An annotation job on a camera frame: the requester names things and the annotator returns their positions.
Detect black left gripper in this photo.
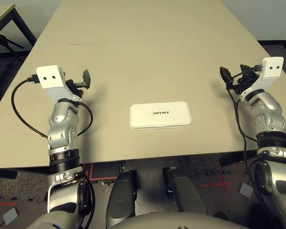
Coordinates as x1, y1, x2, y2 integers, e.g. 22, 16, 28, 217
66, 69, 92, 97

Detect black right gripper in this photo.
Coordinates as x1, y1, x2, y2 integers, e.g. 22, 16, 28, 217
219, 63, 259, 95

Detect white plastic pencil case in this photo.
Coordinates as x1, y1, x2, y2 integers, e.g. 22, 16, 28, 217
129, 101, 192, 131

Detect black table foot bar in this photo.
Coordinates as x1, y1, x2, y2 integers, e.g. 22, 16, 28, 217
218, 152, 255, 167

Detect side table with black legs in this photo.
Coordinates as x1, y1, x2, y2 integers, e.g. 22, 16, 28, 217
0, 3, 37, 48

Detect black tripod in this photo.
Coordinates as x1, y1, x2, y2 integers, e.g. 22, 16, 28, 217
0, 31, 24, 55

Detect red tape lines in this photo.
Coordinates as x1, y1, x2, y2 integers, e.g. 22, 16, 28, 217
82, 163, 117, 182

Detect grey square floor pad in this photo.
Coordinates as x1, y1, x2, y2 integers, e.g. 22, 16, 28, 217
240, 183, 254, 198
2, 207, 20, 225

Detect grey robot right leg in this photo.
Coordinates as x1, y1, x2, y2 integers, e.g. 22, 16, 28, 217
166, 167, 208, 215

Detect grey robot leg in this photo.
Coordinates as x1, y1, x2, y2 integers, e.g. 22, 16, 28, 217
106, 170, 138, 229
166, 167, 208, 215

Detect grey robot left leg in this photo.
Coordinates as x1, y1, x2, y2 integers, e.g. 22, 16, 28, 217
106, 170, 138, 229

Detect black shoe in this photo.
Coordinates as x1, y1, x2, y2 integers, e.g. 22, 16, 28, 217
213, 211, 231, 221

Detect grey robot torso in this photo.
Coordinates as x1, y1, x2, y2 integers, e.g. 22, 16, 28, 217
28, 211, 251, 229

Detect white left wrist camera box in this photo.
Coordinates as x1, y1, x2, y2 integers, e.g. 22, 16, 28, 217
35, 65, 83, 102

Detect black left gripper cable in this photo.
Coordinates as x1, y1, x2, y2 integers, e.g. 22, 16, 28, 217
70, 100, 94, 136

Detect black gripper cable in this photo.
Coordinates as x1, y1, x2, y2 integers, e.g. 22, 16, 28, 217
225, 71, 260, 165
70, 100, 94, 136

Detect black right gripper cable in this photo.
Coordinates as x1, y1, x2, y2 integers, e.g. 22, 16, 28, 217
225, 71, 260, 165

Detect black left camera cable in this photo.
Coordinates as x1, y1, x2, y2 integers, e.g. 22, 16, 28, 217
11, 74, 50, 139

